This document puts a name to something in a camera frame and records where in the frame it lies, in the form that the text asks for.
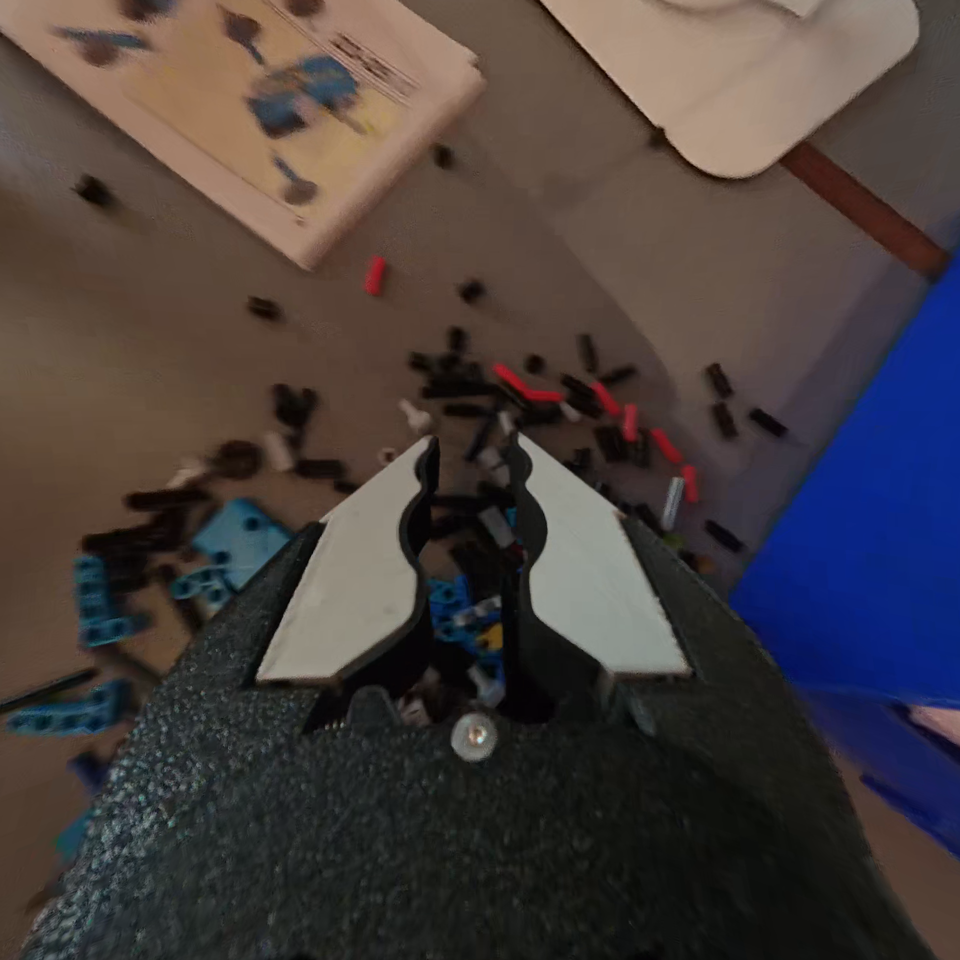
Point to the white desk lamp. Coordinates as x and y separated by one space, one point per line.
750 75

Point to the folded instruction booklet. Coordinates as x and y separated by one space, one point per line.
225 112

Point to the blue storage bin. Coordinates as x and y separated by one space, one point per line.
862 525

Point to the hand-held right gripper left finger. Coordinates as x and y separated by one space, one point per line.
352 592

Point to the pile of small building pieces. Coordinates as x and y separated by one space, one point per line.
465 390

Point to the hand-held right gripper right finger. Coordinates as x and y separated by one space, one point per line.
592 592

